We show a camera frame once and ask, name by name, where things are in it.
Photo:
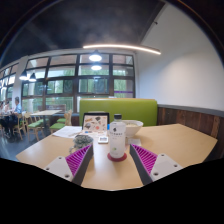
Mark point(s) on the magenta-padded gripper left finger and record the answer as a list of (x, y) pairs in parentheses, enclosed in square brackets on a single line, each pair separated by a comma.
[(78, 160)]

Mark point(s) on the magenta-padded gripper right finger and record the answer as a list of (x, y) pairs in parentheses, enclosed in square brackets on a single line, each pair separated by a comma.
[(145, 160)]

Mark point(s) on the green upholstered bench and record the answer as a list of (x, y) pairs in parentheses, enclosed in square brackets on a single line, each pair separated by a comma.
[(133, 108)]

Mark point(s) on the group of pendant lamps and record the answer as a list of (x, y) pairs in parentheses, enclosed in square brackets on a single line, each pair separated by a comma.
[(95, 57)]

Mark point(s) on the white ceramic bowl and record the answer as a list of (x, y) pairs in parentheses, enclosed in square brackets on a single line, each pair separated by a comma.
[(135, 128)]

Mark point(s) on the clear plastic water bottle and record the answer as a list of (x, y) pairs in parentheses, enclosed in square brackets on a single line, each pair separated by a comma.
[(117, 138)]

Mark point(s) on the group of green-seated wooden chairs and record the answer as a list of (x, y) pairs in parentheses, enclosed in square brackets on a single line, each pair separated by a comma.
[(35, 124)]

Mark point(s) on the wooden dining table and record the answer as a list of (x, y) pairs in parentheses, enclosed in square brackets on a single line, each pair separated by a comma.
[(45, 112)]

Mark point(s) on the flat round red coaster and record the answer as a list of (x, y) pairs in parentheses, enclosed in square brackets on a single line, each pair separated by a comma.
[(111, 158)]

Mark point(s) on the long linear ceiling light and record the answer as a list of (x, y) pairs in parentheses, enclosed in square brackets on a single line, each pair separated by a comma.
[(123, 47)]

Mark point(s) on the white paper sheet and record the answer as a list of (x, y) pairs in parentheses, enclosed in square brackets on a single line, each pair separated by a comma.
[(66, 131)]

